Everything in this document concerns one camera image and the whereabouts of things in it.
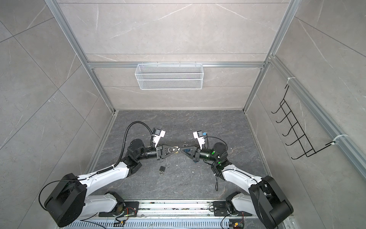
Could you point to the white slotted cable duct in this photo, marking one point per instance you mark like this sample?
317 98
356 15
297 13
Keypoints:
151 224

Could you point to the black wire hook rack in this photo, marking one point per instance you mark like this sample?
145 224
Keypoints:
297 130

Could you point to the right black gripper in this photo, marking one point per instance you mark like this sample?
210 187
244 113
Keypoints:
196 155

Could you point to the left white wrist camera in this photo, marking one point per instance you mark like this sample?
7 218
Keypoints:
155 137

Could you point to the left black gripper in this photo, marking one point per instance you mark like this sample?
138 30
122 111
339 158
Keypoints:
161 152

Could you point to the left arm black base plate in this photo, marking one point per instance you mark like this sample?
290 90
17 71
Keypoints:
129 208

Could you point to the aluminium mounting rail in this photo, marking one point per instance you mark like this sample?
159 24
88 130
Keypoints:
174 209

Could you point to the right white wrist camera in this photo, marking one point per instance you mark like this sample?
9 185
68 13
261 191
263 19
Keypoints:
200 136

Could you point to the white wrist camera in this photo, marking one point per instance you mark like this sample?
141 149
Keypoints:
155 137
200 136

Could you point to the white wire mesh basket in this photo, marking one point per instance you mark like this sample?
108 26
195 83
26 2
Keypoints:
170 76

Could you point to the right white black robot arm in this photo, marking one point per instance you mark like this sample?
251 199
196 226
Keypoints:
254 186

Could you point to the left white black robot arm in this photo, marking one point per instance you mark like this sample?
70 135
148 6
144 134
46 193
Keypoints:
72 197

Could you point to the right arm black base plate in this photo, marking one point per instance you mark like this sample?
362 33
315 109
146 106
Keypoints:
223 208

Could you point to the black padlock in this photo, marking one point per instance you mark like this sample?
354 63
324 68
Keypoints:
162 170

